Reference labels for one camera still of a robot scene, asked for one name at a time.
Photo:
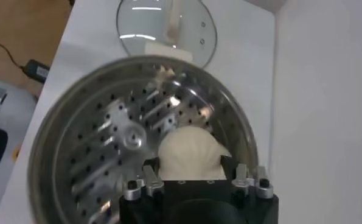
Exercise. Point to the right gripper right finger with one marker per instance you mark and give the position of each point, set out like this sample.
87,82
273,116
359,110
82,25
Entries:
250,182

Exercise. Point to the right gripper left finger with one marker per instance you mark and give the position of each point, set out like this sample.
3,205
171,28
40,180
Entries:
150,184

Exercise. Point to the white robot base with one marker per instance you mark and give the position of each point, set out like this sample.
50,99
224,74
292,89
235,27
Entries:
16,115

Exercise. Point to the stainless steel steamer basket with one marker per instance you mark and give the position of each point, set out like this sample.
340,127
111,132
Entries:
56,146

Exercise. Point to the white steamed baozi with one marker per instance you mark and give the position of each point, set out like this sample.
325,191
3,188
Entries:
193,152

